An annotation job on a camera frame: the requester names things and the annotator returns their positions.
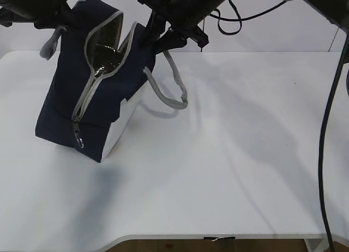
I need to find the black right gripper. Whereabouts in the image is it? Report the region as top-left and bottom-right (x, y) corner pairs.
(137, 0), (225, 55)

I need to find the navy lunch bag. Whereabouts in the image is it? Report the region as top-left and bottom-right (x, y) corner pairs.
(35, 0), (188, 162)

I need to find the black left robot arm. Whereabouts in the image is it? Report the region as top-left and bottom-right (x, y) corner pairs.
(1, 0), (79, 29)

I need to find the white table leg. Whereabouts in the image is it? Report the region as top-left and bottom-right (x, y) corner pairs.
(304, 238), (330, 252)

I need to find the black cable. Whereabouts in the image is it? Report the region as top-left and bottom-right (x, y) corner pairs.
(317, 31), (349, 252)

